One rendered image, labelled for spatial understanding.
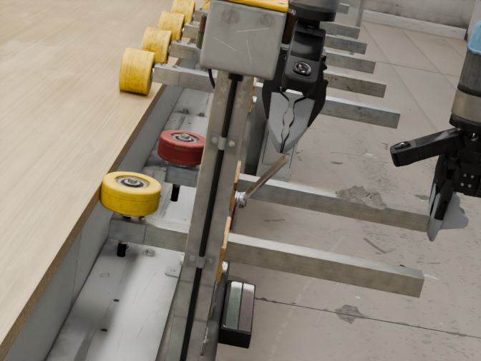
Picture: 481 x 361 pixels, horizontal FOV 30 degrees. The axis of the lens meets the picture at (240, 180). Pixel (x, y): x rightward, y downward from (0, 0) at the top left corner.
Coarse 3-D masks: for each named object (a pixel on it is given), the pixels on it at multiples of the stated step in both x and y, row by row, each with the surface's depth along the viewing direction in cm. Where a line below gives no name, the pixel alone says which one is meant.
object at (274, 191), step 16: (176, 176) 145; (192, 176) 145; (240, 176) 146; (256, 176) 148; (256, 192) 146; (272, 192) 146; (288, 192) 146; (304, 192) 145; (320, 192) 146; (304, 208) 146; (320, 208) 146; (336, 208) 146; (352, 208) 146; (368, 208) 146; (384, 208) 146; (400, 208) 146; (416, 208) 148; (384, 224) 146; (400, 224) 146; (416, 224) 146
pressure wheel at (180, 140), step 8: (160, 136) 144; (168, 136) 144; (176, 136) 146; (184, 136) 144; (192, 136) 147; (200, 136) 147; (160, 144) 144; (168, 144) 142; (176, 144) 142; (184, 144) 142; (192, 144) 142; (200, 144) 143; (160, 152) 144; (168, 152) 142; (176, 152) 142; (184, 152) 142; (192, 152) 142; (200, 152) 143; (168, 160) 143; (176, 160) 142; (184, 160) 142; (192, 160) 143; (200, 160) 144; (176, 192) 148; (176, 200) 148
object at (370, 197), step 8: (336, 192) 146; (344, 192) 145; (352, 192) 146; (360, 192) 146; (368, 192) 148; (376, 192) 145; (352, 200) 144; (360, 200) 144; (368, 200) 144; (376, 200) 145
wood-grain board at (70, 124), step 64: (0, 0) 230; (64, 0) 248; (128, 0) 269; (192, 0) 293; (0, 64) 169; (64, 64) 179; (0, 128) 134; (64, 128) 140; (128, 128) 146; (0, 192) 111; (64, 192) 115; (0, 256) 94; (64, 256) 103; (0, 320) 82
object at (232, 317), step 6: (234, 282) 146; (240, 282) 146; (234, 288) 144; (240, 288) 144; (234, 294) 141; (240, 294) 142; (234, 300) 139; (228, 306) 137; (234, 306) 138; (228, 312) 135; (234, 312) 136; (228, 318) 134; (234, 318) 134; (228, 324) 132; (234, 324) 132
